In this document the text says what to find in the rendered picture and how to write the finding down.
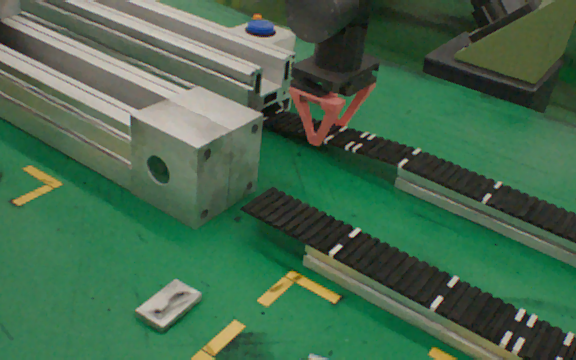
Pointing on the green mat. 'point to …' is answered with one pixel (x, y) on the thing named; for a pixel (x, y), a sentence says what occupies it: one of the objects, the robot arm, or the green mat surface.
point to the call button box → (272, 36)
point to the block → (195, 154)
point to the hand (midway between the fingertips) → (326, 131)
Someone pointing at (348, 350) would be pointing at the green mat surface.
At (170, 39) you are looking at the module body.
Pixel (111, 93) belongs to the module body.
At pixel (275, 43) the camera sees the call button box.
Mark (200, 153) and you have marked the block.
